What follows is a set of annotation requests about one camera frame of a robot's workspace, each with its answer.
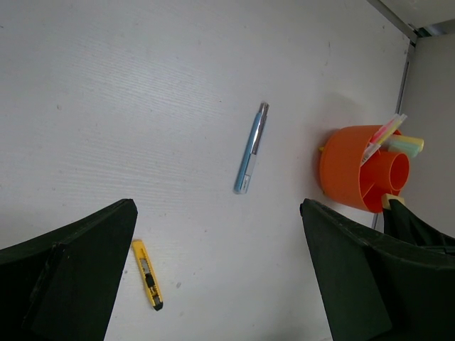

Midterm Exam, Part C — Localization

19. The thin yellow pen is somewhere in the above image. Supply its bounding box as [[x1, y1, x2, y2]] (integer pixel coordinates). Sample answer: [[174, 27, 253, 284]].
[[375, 114, 407, 145]]

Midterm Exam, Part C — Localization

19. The red pen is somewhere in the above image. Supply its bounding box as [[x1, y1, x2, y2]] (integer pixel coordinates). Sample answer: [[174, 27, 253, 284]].
[[361, 114, 402, 166]]

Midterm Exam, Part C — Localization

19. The yellow highlighter marker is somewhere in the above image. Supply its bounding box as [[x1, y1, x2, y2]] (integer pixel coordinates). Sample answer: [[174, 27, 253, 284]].
[[390, 134, 424, 151]]

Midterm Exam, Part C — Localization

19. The green clear highlighter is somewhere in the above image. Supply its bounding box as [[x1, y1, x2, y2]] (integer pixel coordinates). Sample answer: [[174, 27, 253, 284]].
[[387, 140, 423, 158]]

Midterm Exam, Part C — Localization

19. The yellow black utility knife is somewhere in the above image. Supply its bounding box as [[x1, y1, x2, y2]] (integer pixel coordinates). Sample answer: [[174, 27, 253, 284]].
[[132, 239, 164, 311]]

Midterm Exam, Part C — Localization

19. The blue grey utility knife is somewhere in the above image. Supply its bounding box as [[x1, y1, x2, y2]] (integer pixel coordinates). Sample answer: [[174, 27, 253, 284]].
[[233, 102, 269, 194]]

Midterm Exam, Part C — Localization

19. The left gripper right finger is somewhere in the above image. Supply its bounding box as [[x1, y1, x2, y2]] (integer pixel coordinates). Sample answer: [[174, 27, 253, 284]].
[[300, 199, 454, 340]]

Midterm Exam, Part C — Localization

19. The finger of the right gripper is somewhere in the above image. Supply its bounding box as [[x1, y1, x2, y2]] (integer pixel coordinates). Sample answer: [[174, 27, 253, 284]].
[[383, 200, 454, 249]]

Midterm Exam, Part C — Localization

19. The orange round compartment container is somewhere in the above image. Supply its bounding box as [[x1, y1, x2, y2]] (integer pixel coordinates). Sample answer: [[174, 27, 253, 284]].
[[319, 125, 410, 213]]

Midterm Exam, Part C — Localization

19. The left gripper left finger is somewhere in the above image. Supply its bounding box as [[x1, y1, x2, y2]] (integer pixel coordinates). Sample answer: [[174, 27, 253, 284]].
[[1, 199, 138, 340]]

